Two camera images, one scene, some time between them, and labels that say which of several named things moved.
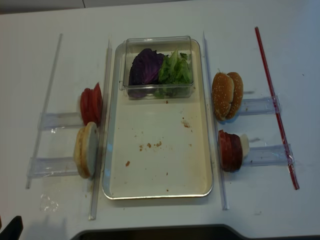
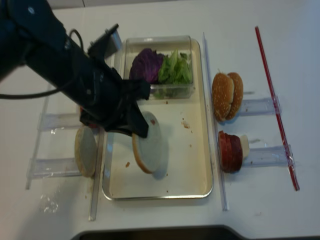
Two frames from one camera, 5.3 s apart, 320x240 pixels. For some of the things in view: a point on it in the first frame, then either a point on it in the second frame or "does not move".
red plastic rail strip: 276,108 does not move
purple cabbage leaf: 144,73 does not move
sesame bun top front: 223,89 does not move
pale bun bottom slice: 89,149 to 148,150
